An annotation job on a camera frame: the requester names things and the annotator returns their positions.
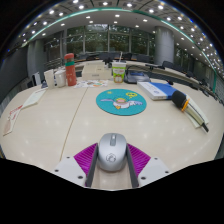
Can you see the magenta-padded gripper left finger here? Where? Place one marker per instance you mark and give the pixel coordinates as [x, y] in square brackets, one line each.
[85, 156]

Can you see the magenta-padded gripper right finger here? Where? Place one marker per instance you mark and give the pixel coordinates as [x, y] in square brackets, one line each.
[140, 158]

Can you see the silver computer mouse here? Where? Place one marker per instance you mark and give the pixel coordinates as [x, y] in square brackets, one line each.
[111, 156]

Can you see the round teal mouse pad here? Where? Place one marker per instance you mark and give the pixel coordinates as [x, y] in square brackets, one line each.
[121, 102]

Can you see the blue and white book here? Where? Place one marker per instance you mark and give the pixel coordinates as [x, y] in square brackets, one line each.
[158, 90]

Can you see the black handheld microphone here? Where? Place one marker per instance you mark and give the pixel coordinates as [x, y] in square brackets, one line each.
[179, 99]

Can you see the colourful sticker sheet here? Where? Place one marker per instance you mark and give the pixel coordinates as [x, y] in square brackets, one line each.
[91, 83]

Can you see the white paper sheet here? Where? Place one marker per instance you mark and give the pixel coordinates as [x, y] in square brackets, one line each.
[201, 111]

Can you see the white booklet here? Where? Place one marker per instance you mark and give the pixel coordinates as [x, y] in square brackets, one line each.
[33, 98]

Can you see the grey desktop conference unit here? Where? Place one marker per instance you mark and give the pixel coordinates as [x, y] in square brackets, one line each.
[137, 78]

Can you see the red and white leaflet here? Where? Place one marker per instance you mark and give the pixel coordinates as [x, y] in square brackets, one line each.
[11, 118]

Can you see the red bottle with green band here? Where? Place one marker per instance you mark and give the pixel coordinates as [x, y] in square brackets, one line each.
[70, 71]

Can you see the beige cardboard box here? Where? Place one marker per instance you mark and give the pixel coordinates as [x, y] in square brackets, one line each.
[96, 71]

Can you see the white paper cup with straw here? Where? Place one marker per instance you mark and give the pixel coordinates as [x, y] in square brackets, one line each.
[119, 73]

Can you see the long curved wooden desk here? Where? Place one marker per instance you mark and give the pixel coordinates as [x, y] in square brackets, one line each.
[176, 76]

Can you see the dark office chairs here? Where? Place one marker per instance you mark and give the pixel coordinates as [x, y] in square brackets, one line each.
[166, 64]

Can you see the ceiling lights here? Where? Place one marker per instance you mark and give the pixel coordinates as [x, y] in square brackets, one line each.
[81, 6]

